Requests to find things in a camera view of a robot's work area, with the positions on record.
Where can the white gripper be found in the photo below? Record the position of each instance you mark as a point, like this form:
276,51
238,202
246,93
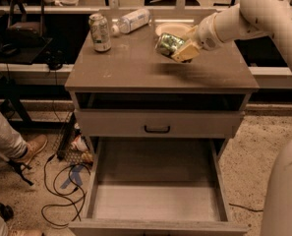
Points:
206,33

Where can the green crushed can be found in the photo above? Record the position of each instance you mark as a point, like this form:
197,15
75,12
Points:
168,44

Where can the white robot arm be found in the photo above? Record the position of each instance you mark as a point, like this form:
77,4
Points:
243,21

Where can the grey drawer cabinet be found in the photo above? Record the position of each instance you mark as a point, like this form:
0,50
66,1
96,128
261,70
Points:
133,76

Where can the white upright soda can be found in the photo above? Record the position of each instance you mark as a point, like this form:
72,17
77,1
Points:
99,32

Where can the closed grey drawer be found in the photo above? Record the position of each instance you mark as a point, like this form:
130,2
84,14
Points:
184,124

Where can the open grey drawer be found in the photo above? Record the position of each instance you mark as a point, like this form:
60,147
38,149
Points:
156,187

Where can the white bowl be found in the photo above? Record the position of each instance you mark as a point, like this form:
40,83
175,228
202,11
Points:
177,29

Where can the clear plastic water bottle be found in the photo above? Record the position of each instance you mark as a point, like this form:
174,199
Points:
131,22

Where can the black headphones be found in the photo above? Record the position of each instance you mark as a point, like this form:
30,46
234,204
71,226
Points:
55,60

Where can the black bag on shelf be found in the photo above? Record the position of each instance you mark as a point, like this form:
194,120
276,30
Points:
24,33

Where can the tan shoe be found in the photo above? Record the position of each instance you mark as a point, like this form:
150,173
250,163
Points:
33,148

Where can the person leg in light trousers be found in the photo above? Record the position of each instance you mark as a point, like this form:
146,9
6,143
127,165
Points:
12,143

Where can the black tripod leg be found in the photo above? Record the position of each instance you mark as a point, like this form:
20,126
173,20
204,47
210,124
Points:
18,167

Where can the black drawer handle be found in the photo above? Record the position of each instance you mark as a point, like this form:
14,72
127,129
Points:
157,130

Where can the black wire basket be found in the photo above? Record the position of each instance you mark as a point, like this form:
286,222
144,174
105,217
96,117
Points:
63,149

